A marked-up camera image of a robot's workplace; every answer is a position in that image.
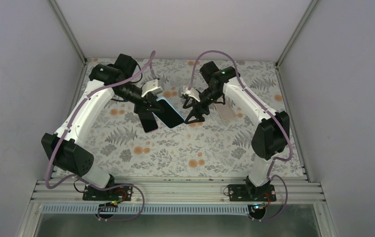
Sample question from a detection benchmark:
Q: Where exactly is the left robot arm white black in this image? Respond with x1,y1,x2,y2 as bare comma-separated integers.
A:
42,51,164,200

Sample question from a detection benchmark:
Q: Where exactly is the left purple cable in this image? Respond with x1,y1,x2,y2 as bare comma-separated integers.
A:
44,50,161,194

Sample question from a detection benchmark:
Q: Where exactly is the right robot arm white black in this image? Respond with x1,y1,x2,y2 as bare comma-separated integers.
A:
180,61,290,201

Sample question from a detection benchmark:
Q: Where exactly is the purple cable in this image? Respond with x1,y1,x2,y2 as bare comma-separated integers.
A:
44,50,161,194
187,50,294,184

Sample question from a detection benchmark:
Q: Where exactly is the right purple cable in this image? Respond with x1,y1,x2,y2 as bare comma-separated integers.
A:
187,50,294,184

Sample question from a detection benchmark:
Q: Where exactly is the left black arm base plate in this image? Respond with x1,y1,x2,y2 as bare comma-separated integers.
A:
83,186,133,202

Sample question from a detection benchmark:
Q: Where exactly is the aluminium rail base frame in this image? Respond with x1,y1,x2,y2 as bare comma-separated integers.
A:
18,177,336,237

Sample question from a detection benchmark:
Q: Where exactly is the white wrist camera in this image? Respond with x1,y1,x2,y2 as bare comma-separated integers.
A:
179,85,200,102
141,79,164,97

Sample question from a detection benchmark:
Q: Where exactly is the floral patterned table mat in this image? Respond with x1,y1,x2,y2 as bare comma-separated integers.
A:
84,59,305,177

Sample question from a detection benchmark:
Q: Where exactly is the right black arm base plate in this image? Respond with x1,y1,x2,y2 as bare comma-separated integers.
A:
222,184,277,202

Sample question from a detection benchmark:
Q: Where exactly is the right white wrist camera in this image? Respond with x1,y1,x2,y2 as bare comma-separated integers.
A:
179,85,200,102

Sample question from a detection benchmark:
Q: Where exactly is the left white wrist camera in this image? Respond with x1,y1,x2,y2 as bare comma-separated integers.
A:
141,79,164,97

